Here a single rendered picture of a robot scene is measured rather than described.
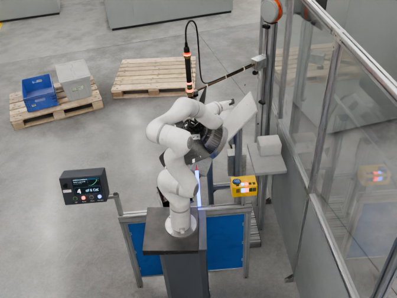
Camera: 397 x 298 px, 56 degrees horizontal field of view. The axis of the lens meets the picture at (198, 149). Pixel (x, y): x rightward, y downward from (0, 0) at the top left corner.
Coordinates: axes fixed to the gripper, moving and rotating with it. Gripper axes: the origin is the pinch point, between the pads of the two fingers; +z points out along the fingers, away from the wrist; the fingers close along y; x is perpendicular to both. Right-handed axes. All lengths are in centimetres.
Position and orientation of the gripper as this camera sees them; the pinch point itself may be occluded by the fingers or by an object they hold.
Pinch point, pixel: (231, 101)
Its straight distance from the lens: 231.5
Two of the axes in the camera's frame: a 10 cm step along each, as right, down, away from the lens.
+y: 7.4, -0.4, -6.7
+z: 6.2, -3.3, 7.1
